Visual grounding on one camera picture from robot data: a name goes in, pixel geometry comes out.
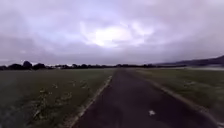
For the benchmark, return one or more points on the pale path edge strip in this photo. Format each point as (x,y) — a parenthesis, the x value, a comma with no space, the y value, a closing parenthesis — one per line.
(93,101)

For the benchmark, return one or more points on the green grass field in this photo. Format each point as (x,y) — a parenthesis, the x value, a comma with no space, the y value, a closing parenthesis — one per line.
(196,83)
(40,96)

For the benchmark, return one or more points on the dark distant hill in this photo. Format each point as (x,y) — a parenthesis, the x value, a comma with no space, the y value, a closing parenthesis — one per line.
(206,61)

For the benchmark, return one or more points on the row of dark trees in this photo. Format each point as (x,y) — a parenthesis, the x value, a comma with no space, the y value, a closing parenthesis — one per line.
(26,65)

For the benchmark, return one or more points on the dark asphalt path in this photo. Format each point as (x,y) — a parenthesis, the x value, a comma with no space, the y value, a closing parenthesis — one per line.
(130,103)

